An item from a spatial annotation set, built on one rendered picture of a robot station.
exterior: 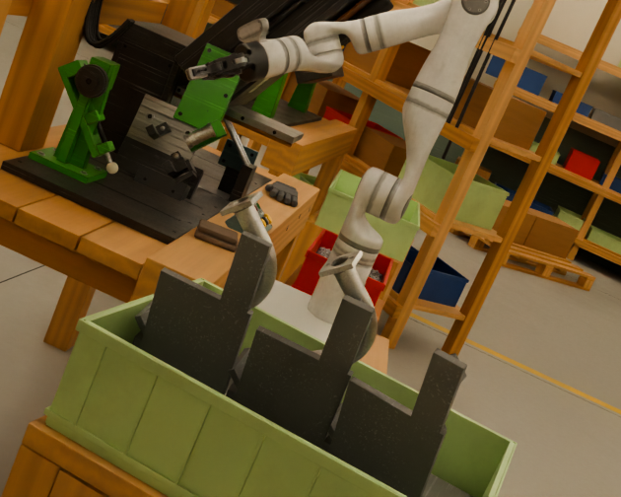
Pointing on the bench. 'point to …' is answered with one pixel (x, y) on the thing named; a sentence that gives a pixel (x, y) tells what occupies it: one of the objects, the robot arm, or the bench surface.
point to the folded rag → (217, 235)
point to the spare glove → (283, 192)
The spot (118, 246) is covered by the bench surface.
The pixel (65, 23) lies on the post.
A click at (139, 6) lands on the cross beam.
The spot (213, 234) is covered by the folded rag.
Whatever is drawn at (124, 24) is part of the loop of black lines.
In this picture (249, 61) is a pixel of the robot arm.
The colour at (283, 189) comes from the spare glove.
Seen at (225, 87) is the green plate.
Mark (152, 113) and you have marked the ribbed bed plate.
